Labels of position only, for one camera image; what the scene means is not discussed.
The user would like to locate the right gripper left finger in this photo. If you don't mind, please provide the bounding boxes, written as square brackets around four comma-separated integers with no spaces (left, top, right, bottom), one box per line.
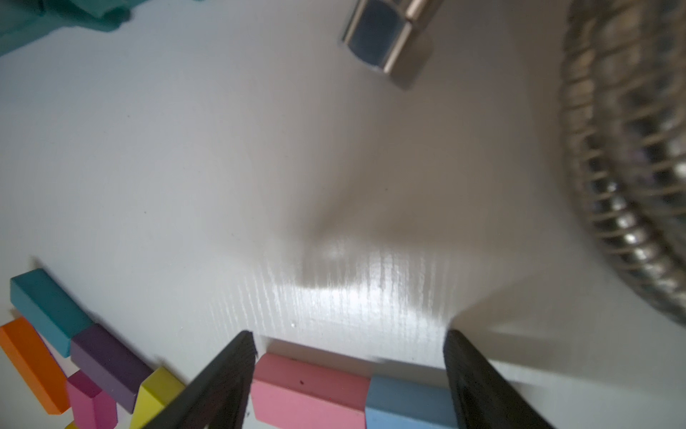
[145,331,257,429]

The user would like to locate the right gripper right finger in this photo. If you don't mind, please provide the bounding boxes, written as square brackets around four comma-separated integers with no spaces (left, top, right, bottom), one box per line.
[443,329,553,429]

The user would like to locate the long yellow-green block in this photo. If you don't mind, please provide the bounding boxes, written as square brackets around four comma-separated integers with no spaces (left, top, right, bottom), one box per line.
[130,366,186,429]

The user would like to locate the pink block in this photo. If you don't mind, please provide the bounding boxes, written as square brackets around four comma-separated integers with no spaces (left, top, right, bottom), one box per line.
[250,353,371,429]

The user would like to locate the light blue block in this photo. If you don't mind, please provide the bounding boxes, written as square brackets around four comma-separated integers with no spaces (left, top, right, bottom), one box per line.
[364,375,458,429]

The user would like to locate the purple block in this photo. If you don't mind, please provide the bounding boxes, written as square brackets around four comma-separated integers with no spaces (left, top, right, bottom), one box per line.
[71,324,153,414]

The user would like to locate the magenta block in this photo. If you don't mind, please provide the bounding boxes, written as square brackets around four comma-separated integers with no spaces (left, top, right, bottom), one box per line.
[66,371,118,429]

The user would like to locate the teal block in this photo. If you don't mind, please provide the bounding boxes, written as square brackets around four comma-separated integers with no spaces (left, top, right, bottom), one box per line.
[10,268,94,358]

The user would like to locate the orange long block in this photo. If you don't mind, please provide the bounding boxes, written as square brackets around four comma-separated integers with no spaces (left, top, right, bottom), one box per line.
[1,317,70,416]

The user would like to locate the green plastic tool case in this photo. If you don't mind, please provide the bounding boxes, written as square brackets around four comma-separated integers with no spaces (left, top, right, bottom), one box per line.
[1,0,146,55]

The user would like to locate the coiled metal shower hose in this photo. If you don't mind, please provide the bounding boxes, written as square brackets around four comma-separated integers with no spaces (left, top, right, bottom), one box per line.
[340,0,686,327]

